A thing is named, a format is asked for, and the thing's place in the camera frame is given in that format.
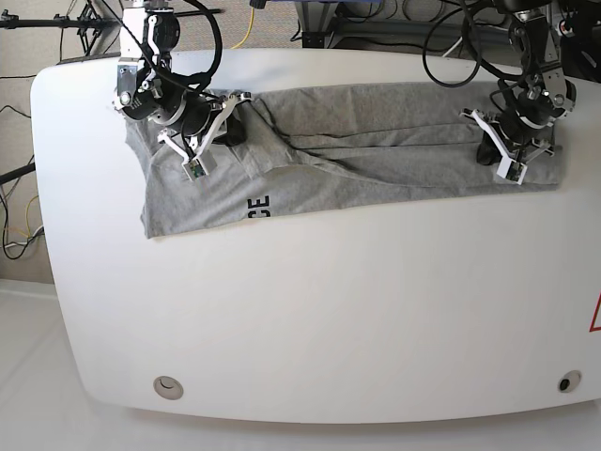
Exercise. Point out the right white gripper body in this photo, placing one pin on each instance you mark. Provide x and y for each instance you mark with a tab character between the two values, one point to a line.
192	128

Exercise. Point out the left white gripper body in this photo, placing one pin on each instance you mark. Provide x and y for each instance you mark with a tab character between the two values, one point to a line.
519	143

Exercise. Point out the grey T-shirt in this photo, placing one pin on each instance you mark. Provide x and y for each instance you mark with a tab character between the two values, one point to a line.
330	148

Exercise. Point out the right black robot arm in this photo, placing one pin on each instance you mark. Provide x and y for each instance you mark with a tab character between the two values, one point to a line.
145	82

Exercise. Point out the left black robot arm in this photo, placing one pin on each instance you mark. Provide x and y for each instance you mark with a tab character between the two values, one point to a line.
540	93

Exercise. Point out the black tripod stand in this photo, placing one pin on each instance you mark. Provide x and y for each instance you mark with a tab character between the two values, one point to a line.
96	31

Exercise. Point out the right table grommet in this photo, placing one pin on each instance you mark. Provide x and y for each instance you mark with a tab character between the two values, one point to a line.
569	381

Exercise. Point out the table grommet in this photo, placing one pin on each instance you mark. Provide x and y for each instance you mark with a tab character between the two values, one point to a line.
569	381
168	388

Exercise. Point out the left table grommet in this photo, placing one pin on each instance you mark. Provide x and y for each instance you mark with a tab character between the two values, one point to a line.
168	388

